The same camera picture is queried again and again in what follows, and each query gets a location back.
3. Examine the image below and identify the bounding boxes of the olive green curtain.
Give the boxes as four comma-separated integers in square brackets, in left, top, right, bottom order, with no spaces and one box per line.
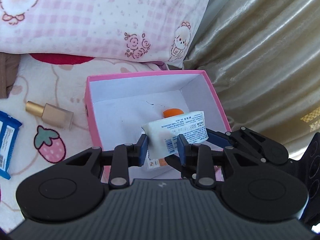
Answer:
[184,0,319,158]

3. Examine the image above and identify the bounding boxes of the pink storage box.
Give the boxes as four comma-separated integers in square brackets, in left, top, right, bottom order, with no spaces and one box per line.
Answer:
[85,70,231,151]

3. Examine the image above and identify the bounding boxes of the bear pattern white blanket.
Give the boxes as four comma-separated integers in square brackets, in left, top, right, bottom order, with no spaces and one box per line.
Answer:
[1,55,168,233]

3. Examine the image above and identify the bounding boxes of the pink checkered cartoon pillow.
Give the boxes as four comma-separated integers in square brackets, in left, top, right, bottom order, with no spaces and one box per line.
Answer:
[1,0,209,67]

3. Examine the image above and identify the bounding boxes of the blue snack packet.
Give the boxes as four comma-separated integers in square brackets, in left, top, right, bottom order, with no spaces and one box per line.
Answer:
[0,111,22,180]

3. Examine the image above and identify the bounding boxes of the gold cap foundation bottle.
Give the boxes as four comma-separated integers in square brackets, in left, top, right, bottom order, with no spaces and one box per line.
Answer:
[25,101,74,129]

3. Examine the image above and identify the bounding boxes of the brown pillow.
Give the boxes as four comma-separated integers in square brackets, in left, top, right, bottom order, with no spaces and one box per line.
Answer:
[0,53,21,99]

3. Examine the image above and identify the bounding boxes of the white snack packet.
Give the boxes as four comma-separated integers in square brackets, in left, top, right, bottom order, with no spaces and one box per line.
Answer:
[142,111,208,159]

